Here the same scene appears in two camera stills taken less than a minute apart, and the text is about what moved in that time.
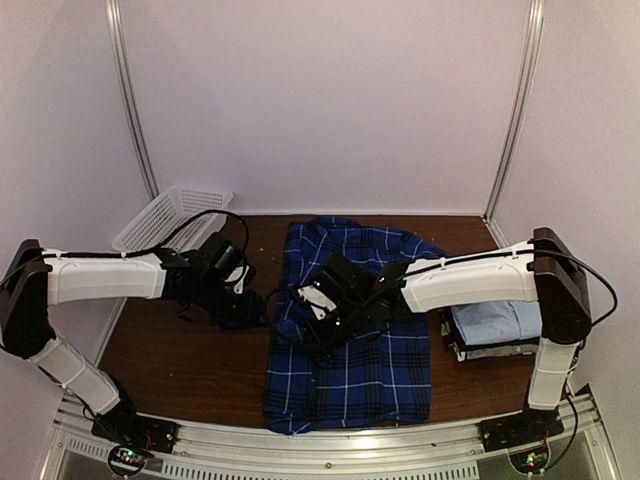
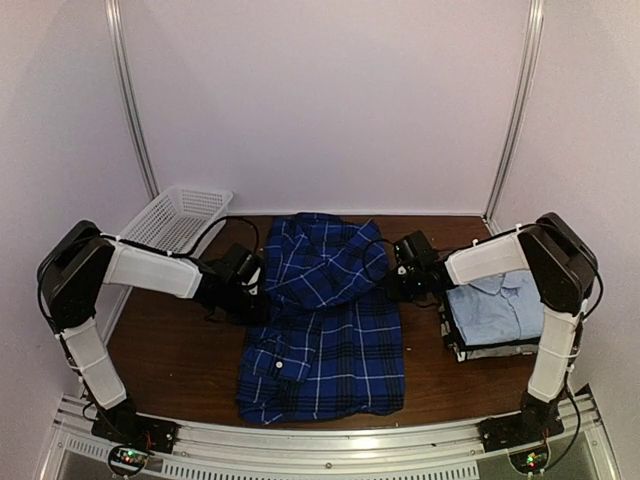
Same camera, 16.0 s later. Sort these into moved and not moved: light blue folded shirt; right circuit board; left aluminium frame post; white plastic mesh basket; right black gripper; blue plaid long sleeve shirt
Moved: right black gripper; blue plaid long sleeve shirt
Not moved: right circuit board; white plastic mesh basket; left aluminium frame post; light blue folded shirt
